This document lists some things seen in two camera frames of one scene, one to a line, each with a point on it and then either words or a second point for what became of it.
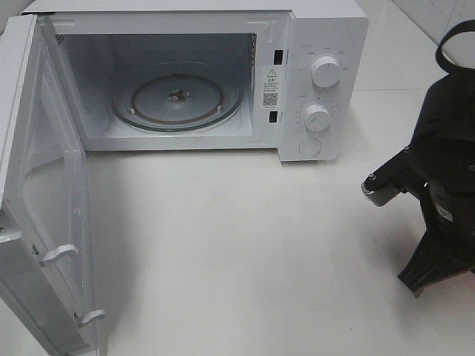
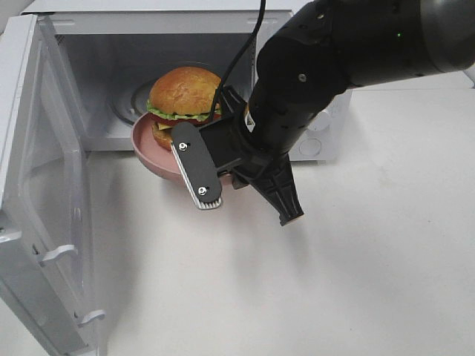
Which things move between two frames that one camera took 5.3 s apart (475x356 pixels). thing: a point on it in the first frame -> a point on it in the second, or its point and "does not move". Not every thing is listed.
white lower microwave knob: x=318 y=118 does not move
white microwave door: x=44 y=256 does not move
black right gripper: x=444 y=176 -> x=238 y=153
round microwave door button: x=310 y=147 does not move
